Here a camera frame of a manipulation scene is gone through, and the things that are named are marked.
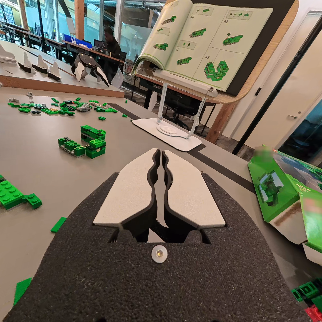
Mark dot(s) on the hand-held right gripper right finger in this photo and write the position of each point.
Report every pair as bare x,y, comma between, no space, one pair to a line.
193,198

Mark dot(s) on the brick instruction booklet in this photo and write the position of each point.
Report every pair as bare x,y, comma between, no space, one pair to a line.
213,37

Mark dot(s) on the wooden post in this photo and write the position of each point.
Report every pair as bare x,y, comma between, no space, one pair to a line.
218,120

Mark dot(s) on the black wall sensor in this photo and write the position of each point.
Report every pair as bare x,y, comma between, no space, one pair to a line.
258,91

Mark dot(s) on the large green brick assembly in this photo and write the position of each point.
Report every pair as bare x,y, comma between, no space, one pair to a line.
93,148

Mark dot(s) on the black office chair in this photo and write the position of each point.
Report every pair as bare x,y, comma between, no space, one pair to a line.
178,105

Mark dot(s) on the white book stand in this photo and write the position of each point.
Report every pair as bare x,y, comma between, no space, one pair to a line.
171,137

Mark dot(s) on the pile of loose green bricks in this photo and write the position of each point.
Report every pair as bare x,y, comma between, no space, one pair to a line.
63,108

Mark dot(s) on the white door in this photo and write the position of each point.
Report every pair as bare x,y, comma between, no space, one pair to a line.
289,88

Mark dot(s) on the green and red brick figure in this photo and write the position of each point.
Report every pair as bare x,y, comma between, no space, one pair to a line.
307,289

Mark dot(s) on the small green brick build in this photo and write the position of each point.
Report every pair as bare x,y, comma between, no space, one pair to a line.
12,193

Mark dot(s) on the background wooden desk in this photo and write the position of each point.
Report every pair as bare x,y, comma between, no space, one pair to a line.
83,47

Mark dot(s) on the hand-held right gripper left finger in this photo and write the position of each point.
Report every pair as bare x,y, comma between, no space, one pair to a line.
128,193

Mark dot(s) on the green cardboard box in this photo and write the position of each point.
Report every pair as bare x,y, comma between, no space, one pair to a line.
276,193

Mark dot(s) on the wooden edged side table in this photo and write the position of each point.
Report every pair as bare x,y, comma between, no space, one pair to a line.
37,80

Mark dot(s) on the idle black hand-held gripper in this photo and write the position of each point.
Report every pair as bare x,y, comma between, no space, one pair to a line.
86,61

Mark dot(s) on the flat green tile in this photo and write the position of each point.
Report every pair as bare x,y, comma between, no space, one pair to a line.
58,224
22,289

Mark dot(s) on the grey desk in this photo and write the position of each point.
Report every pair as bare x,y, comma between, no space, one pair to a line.
37,166

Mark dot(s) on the black panel with wooden rim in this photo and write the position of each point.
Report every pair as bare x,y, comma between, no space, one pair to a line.
279,15

